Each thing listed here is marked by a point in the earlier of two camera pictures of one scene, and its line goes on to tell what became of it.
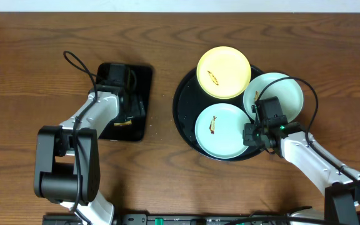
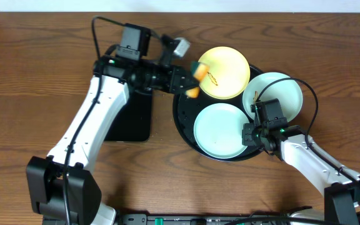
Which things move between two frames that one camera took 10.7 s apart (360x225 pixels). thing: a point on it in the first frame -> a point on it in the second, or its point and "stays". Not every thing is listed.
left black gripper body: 133,106 -> 177,81
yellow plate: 224,72 stays
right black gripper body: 258,113 stays
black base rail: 164,219 stays
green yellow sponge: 127,123 -> 200,72
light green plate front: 219,130 stays
